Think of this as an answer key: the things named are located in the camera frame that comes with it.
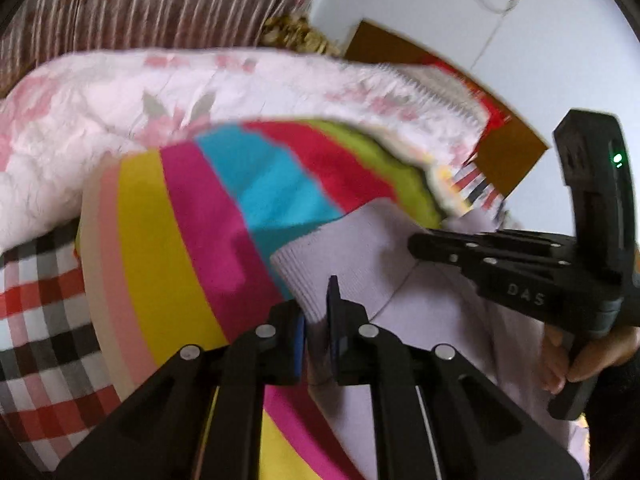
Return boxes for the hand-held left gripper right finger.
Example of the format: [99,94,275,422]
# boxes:
[325,275,588,480]

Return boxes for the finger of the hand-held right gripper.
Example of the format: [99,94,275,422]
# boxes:
[407,234,576,277]
[425,228,583,257]

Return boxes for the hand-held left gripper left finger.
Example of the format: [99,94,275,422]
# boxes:
[52,300,308,480]

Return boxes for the lilac knit pants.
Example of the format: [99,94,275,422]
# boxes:
[270,199,590,480]

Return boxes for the person's right forearm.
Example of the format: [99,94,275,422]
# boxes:
[585,355,640,480]

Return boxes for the person's right hand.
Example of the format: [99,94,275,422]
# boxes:
[541,324,640,395]

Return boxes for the red white striped cloth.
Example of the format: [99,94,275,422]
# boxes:
[449,159,507,212]

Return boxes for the wooden headboard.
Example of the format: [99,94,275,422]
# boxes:
[345,19,551,202]

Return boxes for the red pillow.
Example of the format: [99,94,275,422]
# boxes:
[429,56,512,135]

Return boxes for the colourful striped blanket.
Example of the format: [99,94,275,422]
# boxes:
[75,119,451,480]

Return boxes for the white crochet pillow cover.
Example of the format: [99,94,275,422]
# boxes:
[379,61,490,132]

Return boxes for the red black plaid bedsheet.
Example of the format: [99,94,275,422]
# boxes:
[0,224,127,472]

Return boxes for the leopard pattern cloth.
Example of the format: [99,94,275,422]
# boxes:
[260,14,346,59]

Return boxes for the pink floral quilt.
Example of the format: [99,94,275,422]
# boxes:
[0,49,493,257]

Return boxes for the floral striped curtain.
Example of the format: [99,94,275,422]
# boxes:
[0,0,337,92]

